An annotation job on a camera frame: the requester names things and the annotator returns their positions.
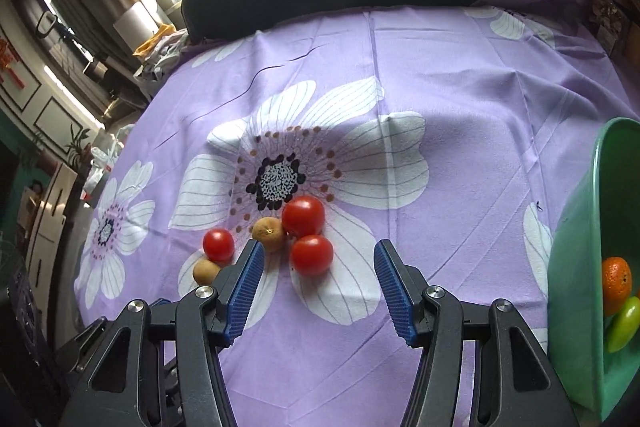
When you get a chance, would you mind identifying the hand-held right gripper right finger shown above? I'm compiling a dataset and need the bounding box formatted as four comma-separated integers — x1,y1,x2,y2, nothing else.
374,239,578,427

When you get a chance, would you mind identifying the potted plant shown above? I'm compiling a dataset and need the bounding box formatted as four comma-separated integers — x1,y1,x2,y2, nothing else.
62,124,93,170

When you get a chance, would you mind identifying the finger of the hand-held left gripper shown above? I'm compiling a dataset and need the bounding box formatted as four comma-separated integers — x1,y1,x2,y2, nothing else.
52,316,108,380

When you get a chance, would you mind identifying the yellow cloth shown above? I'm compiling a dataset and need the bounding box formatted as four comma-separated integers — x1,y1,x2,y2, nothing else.
132,24,176,56

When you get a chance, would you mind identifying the white upright panel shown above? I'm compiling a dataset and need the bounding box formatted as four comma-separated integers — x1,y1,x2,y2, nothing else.
112,2,163,50

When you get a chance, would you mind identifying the purple floral bedsheet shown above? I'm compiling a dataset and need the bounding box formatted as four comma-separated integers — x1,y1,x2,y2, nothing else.
74,0,631,427

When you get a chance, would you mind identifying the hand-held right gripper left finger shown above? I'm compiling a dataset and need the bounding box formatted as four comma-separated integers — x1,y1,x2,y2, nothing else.
59,238,266,427

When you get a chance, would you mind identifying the red cherry tomato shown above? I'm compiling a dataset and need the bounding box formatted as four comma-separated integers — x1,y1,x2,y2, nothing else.
290,234,334,277
281,196,326,238
202,228,235,262

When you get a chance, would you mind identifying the white plastic bag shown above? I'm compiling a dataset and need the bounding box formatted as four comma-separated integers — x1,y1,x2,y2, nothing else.
82,124,136,198

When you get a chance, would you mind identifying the orange tangerine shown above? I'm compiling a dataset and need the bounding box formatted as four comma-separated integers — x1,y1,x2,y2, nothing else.
601,257,633,317

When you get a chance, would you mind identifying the small green fruit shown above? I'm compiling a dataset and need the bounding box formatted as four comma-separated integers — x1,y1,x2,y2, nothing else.
606,296,640,354

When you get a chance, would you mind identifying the green plastic bowl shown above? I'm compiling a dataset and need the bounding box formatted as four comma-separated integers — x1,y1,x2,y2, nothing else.
546,117,640,423

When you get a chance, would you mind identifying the white wooden furniture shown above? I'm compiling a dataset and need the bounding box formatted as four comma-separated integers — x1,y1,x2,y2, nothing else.
25,162,81,293

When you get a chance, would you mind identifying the framed wall panel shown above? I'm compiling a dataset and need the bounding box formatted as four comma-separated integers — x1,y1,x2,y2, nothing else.
32,94,86,155

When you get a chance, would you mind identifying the pile of clothes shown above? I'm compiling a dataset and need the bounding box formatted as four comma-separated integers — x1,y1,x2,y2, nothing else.
135,32,191,82

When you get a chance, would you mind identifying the brown longan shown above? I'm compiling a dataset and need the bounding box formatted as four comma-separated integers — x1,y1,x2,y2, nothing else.
251,217,287,253
192,258,222,286

